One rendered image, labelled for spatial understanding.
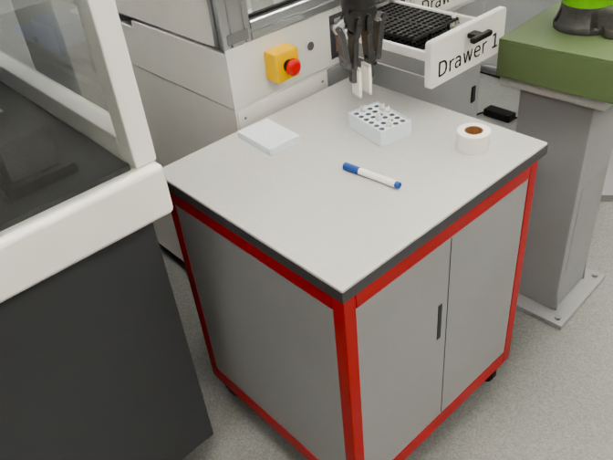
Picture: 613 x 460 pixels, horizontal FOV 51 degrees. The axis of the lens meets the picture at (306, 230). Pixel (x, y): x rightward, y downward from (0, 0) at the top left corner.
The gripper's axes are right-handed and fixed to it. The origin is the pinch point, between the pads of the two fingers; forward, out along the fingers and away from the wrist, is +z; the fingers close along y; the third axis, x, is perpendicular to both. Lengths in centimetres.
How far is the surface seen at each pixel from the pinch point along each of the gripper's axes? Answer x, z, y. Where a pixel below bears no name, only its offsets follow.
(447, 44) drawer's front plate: -4.3, -3.7, 20.8
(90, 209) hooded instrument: -14, -2, -65
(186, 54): 36.3, -2.8, -26.3
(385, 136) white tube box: -10.9, 8.8, -1.9
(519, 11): 110, 52, 172
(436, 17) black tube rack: 12.6, -2.8, 32.2
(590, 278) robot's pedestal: -18, 86, 74
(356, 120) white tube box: -1.8, 8.3, -3.1
